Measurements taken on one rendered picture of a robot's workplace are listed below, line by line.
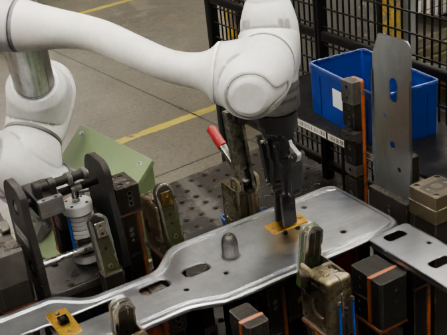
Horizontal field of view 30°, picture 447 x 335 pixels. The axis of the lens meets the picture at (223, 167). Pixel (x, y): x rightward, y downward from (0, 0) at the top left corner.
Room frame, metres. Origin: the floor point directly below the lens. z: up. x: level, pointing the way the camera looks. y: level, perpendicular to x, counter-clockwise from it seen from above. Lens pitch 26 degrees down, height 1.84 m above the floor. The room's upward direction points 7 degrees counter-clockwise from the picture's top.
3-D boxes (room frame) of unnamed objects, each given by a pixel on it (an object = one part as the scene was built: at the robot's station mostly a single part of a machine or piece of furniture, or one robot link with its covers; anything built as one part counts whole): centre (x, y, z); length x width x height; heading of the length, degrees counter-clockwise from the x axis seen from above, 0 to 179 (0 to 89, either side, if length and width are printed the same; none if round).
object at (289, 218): (1.41, -0.11, 1.06); 0.03 x 0.01 x 0.07; 118
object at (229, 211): (1.56, -0.03, 0.88); 0.07 x 0.06 x 0.35; 28
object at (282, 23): (1.41, -0.10, 1.40); 0.13 x 0.11 x 0.16; 166
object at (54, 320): (1.20, 0.30, 1.01); 0.08 x 0.04 x 0.01; 28
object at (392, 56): (1.53, -0.34, 1.17); 0.12 x 0.01 x 0.34; 28
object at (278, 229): (1.42, -0.11, 1.02); 0.08 x 0.04 x 0.01; 118
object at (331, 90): (1.85, -0.37, 1.09); 0.30 x 0.17 x 0.13; 22
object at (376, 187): (1.53, -0.34, 0.85); 0.12 x 0.03 x 0.30; 28
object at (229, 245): (1.36, 0.01, 1.02); 0.03 x 0.03 x 0.07
